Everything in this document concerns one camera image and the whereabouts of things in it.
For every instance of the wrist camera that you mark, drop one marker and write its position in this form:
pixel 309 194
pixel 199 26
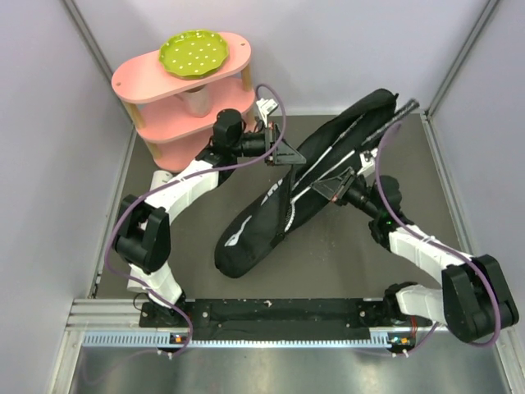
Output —
pixel 266 107
pixel 368 162

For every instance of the pink cup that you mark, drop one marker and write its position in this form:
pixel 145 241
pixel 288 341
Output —
pixel 197 101

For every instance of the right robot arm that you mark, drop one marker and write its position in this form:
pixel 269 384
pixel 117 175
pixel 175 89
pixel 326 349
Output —
pixel 473 299

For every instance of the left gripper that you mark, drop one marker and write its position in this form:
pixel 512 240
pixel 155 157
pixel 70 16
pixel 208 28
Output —
pixel 284 153

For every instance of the green dotted plate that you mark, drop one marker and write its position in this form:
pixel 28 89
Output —
pixel 193 54

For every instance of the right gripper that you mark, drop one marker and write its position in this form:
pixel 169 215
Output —
pixel 335 188

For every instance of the pink three-tier shelf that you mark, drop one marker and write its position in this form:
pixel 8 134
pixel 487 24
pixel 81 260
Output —
pixel 151 97

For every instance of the black Crossway racket bag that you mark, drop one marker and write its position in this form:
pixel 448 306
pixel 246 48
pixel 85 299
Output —
pixel 290 202

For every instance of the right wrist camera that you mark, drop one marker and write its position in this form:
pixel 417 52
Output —
pixel 368 162

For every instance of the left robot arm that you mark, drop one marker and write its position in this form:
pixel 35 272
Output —
pixel 143 238

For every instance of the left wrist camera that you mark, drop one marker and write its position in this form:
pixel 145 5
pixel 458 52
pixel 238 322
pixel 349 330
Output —
pixel 266 107

